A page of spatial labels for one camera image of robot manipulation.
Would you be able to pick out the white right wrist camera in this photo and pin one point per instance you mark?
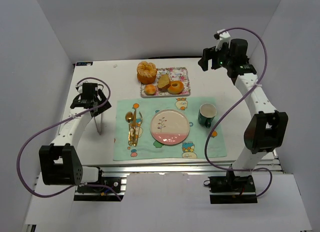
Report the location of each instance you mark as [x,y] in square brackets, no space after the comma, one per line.
[222,36]

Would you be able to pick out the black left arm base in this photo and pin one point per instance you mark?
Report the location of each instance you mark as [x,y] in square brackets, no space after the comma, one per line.
[110,187]

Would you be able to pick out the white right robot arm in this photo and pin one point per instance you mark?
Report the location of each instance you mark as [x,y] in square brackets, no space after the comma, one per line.
[266,130]

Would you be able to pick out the sliced bread loaf piece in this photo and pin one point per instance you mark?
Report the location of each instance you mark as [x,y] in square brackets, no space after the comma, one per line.
[164,82]

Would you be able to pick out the golden bagel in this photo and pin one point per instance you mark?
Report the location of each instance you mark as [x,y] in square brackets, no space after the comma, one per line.
[176,87]

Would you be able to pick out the small round bread roll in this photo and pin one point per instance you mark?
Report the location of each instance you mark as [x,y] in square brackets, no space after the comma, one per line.
[150,90]

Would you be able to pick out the gold knife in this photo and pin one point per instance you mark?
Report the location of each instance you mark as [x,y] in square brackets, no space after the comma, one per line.
[133,124]

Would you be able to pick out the pink and cream plate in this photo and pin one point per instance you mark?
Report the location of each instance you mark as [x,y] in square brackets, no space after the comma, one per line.
[169,127]

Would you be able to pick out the floral rectangular tray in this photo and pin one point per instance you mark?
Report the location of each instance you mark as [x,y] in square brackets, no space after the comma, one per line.
[175,74]

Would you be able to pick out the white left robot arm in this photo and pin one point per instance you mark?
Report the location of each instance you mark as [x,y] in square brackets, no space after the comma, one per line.
[59,161]

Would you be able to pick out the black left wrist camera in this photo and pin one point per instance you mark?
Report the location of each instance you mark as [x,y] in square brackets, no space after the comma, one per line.
[88,88]

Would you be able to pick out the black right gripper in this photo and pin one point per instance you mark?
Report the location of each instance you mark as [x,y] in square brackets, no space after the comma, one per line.
[206,56]

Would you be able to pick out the gold spoon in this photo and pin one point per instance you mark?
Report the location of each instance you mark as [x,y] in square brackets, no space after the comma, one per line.
[128,118]

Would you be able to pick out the dark green mug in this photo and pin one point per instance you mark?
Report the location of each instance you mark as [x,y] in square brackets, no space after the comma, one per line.
[206,114]

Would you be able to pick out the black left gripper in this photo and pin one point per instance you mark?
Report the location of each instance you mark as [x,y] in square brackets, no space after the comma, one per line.
[99,107]

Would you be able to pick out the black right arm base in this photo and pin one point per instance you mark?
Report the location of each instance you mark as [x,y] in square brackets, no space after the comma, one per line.
[231,189]

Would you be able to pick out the sugar-topped orange bun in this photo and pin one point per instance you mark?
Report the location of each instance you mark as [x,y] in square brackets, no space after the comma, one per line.
[146,72]

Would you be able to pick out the aluminium frame rail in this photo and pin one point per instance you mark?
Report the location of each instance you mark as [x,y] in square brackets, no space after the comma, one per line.
[202,168]

